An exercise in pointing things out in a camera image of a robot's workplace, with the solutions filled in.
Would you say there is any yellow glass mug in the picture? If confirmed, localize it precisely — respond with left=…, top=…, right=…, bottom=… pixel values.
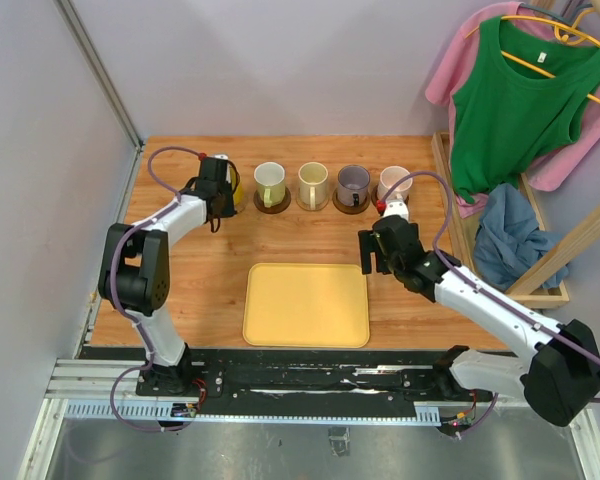
left=228, top=166, right=245, bottom=212

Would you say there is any dark brown wooden coaster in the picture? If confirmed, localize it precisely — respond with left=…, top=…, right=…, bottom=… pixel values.
left=371, top=188, right=407, bottom=215
left=253, top=187, right=292, bottom=215
left=332, top=191, right=370, bottom=215

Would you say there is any pink mug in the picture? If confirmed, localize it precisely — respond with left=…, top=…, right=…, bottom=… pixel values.
left=377, top=166, right=413, bottom=202

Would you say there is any white faceted mug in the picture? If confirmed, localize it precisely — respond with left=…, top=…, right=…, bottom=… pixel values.
left=254, top=162, right=286, bottom=209

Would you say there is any purple black mug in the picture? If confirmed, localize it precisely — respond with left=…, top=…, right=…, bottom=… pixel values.
left=337, top=165, right=371, bottom=207

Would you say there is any cream mug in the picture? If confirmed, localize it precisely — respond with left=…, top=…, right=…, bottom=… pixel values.
left=298, top=162, right=329, bottom=198

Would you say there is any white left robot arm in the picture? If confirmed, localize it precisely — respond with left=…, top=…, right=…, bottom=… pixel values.
left=98, top=154, right=240, bottom=396

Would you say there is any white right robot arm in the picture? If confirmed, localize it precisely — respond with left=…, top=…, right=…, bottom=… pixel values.
left=358, top=215, right=600, bottom=427

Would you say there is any yellow plastic tray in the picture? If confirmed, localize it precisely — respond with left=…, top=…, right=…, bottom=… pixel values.
left=243, top=263, right=370, bottom=348

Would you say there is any blue cloth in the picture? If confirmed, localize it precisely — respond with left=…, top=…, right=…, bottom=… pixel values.
left=473, top=183, right=562, bottom=291

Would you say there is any green tank top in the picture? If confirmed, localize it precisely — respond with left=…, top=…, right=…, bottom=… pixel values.
left=450, top=36, right=589, bottom=201

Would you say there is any yellow clothes hanger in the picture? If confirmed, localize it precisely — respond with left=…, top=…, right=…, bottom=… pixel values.
left=466, top=15, right=600, bottom=107

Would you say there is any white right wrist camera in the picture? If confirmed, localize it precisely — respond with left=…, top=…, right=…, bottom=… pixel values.
left=376, top=199, right=410, bottom=221

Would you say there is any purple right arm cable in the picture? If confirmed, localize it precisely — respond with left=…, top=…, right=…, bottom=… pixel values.
left=382, top=170, right=600, bottom=441

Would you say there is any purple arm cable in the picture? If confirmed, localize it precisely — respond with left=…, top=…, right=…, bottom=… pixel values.
left=108, top=145, right=206, bottom=434
left=382, top=170, right=600, bottom=441

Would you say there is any light wooden rack frame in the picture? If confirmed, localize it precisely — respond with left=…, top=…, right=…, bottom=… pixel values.
left=430, top=130, right=600, bottom=309

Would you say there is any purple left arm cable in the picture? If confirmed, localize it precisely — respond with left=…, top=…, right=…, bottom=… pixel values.
left=108, top=145, right=206, bottom=434

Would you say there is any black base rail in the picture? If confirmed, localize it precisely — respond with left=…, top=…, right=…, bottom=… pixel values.
left=136, top=349, right=492, bottom=402

